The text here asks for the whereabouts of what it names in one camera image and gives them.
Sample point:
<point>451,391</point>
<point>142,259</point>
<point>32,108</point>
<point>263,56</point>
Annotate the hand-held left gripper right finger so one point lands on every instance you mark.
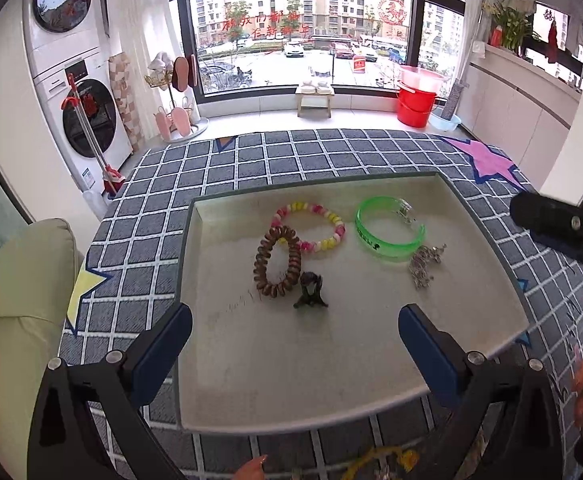
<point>424,352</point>

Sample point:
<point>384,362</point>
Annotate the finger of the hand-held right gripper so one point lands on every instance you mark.
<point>561,220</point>

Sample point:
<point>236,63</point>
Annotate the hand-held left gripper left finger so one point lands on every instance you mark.
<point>164,350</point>

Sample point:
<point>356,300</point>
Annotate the beige tray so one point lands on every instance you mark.
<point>321,360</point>

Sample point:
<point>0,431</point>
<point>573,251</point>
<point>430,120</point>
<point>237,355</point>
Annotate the green translucent bangle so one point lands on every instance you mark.
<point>371,242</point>

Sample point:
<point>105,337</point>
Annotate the black hair claw clip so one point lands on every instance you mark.
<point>311,292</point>

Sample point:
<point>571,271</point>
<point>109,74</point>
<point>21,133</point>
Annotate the white low cabinet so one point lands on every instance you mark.
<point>511,110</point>

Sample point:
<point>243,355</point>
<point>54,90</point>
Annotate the light green sofa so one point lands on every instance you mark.
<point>21,310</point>

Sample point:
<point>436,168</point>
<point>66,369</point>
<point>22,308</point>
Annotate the light blue basin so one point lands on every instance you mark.
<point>444,121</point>

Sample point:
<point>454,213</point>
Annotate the grey washboard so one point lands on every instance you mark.
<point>453,99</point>

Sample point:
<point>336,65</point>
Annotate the red hanging doll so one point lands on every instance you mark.
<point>552,42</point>

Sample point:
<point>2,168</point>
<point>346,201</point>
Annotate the red bucket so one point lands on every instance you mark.
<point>414,107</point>

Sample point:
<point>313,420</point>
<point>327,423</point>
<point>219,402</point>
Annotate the pink basin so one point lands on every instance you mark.
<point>421,79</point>

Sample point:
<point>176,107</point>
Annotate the potted green plant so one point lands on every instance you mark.
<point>509,25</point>

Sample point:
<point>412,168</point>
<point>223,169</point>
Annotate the grey checkered tablecloth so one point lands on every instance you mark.
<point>291,155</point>

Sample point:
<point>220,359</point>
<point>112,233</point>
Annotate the slipper rack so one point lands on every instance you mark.
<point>176,110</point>

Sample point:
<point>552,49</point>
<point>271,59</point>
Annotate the white washing machine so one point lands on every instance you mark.
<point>91,120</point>

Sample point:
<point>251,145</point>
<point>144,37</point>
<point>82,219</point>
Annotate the beige checked board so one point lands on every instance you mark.
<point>124,100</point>

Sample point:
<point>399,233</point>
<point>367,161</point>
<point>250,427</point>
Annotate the small wooden stool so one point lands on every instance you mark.
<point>314,102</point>

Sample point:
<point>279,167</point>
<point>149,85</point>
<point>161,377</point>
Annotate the white slippers pair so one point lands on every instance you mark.
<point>315,86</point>

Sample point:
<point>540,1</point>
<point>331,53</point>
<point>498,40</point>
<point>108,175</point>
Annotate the large window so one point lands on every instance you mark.
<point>296,20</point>

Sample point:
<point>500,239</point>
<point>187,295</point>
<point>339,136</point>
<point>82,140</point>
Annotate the white curtain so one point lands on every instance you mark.
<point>144,10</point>

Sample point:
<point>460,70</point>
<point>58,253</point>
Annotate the white tumble dryer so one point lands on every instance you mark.
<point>61,5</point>

